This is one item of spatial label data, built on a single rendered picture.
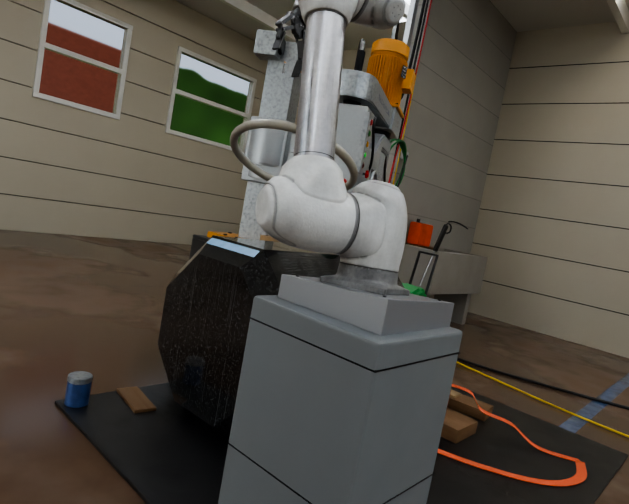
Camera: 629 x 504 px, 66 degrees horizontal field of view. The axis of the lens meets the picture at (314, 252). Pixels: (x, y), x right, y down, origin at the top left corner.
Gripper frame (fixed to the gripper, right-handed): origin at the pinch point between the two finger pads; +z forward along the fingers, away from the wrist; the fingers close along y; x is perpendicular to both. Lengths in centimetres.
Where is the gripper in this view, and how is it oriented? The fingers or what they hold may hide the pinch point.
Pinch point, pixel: (286, 60)
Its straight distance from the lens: 180.5
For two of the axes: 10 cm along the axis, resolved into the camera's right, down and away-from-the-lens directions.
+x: -8.6, -1.0, 5.1
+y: 4.4, 3.9, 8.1
